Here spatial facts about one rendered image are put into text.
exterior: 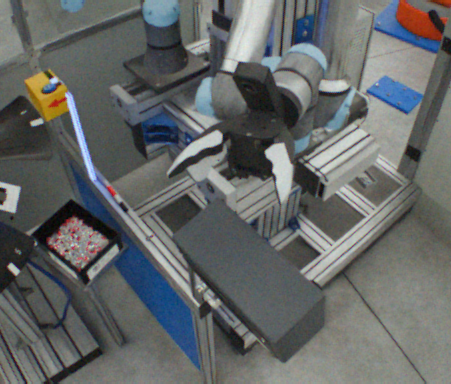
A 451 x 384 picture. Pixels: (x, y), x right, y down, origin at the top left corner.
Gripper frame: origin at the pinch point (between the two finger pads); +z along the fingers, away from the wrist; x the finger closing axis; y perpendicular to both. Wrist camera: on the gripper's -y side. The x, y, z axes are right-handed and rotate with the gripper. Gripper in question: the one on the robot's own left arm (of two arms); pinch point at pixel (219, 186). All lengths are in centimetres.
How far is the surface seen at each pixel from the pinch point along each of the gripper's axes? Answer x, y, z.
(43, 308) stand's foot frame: 114, 123, -9
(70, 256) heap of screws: 59, 54, -9
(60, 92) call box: 83, 28, -47
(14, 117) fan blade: 73, 18, -22
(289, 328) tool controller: -9.5, 23.6, 3.3
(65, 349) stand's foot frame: 93, 126, 2
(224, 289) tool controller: 2.2, 22.7, 0.8
